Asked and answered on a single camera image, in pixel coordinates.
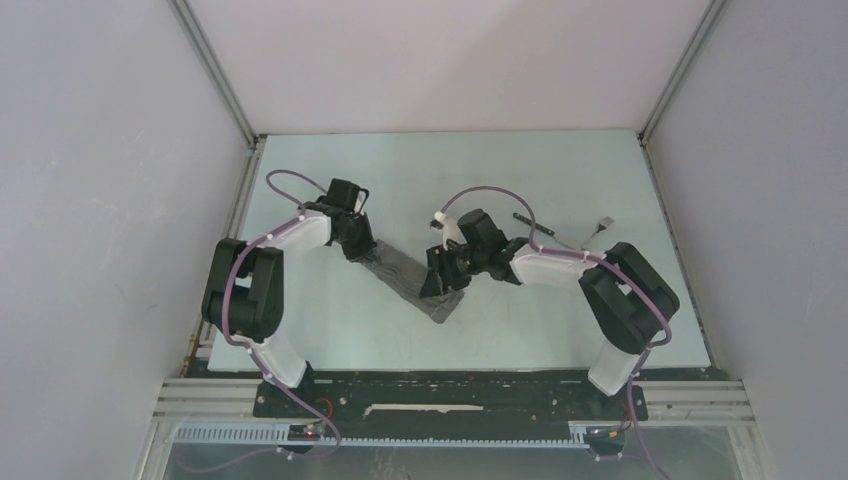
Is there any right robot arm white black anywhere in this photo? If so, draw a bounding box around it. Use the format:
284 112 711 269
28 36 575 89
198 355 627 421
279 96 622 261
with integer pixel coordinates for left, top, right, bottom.
418 237 680 418

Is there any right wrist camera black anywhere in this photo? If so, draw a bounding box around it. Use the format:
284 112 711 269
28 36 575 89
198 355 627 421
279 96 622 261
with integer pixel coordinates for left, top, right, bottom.
458 209 508 253

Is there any silver metal utensil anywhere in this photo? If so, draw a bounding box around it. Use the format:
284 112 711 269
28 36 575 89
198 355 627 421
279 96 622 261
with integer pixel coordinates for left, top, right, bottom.
512 212 580 250

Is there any white cable duct strip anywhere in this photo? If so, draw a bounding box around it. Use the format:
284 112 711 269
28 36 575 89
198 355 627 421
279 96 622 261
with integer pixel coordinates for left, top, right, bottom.
172 422 588 449

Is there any aluminium frame rail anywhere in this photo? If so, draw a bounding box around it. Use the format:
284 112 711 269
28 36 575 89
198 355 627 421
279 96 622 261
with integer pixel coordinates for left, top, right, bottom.
153 377 755 426

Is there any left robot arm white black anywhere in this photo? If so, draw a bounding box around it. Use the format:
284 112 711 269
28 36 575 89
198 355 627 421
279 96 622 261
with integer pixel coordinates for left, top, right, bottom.
201 202 376 417

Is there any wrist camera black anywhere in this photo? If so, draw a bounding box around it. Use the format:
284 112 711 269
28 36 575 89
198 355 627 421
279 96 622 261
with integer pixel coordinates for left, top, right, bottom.
325 178 370 214
458 209 508 253

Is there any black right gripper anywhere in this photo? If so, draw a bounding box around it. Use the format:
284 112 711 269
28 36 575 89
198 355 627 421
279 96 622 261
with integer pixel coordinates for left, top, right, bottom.
418 242 487 300

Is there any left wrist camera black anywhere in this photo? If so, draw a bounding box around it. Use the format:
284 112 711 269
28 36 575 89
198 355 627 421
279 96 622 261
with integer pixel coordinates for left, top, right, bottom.
325 178 370 214

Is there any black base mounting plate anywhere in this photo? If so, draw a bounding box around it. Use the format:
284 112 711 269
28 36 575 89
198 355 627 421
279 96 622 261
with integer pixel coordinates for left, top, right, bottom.
252 370 648 442

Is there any grey cloth napkin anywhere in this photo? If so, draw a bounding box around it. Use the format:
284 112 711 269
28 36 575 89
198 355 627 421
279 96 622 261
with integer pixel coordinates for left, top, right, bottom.
358 240 465 324

